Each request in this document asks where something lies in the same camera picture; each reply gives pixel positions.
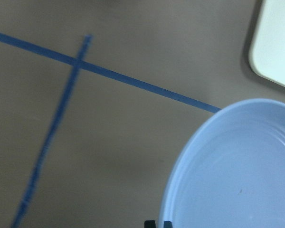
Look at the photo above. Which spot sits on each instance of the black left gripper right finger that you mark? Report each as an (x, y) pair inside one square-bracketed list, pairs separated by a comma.
[(167, 224)]

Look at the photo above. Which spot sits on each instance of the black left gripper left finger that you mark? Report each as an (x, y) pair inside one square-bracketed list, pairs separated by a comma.
[(149, 224)]

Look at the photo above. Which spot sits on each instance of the blue plate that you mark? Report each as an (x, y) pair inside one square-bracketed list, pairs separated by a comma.
[(231, 173)]

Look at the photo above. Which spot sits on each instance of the cream rectangular tray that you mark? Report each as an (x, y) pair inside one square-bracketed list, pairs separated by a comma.
[(267, 49)]

